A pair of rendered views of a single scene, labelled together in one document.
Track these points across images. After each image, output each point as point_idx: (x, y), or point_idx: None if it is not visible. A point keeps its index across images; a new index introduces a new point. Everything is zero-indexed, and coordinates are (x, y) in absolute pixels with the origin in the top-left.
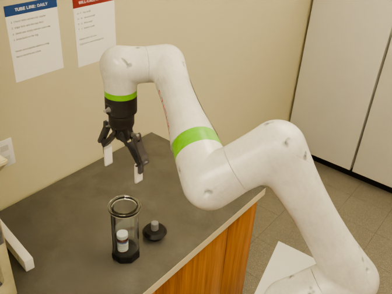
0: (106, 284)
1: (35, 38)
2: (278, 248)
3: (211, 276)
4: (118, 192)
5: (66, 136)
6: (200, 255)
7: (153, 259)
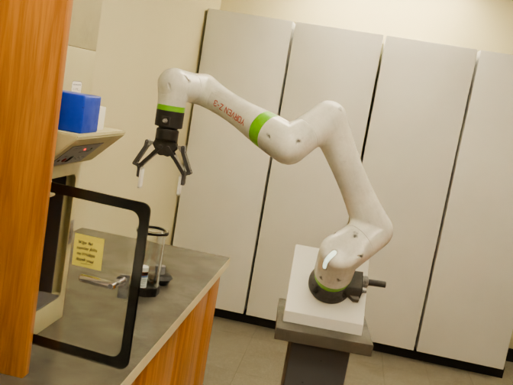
0: (146, 308)
1: None
2: (298, 249)
3: (195, 350)
4: None
5: None
6: (196, 310)
7: (173, 294)
